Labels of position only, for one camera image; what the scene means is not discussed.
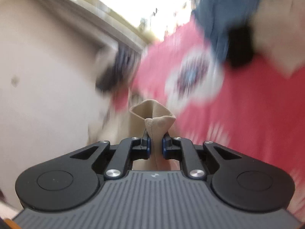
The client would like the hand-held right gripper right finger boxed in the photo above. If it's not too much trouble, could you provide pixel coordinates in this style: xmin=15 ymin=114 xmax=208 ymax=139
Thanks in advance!
xmin=162 ymin=135 xmax=241 ymax=179

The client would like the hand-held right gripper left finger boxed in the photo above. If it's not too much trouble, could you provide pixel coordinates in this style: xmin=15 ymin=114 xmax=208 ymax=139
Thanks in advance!
xmin=69 ymin=135 xmax=151 ymax=180

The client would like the beige zip jacket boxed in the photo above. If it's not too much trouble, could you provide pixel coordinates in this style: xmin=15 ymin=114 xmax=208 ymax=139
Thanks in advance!
xmin=129 ymin=100 xmax=177 ymax=171

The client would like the stack of folded clothes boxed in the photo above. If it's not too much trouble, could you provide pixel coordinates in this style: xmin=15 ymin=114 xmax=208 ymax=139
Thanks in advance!
xmin=95 ymin=45 xmax=143 ymax=93

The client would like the pink floral blanket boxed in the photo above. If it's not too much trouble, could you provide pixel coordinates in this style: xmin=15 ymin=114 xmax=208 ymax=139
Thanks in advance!
xmin=114 ymin=17 xmax=305 ymax=210

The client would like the black garment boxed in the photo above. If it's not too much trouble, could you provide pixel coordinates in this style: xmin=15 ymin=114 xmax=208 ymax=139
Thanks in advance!
xmin=225 ymin=20 xmax=258 ymax=68

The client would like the light blue garment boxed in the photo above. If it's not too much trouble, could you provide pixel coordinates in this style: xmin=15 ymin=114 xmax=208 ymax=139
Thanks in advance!
xmin=192 ymin=0 xmax=265 ymax=62

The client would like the white garment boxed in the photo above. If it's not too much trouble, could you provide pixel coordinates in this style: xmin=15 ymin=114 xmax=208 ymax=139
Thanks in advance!
xmin=250 ymin=0 xmax=305 ymax=79

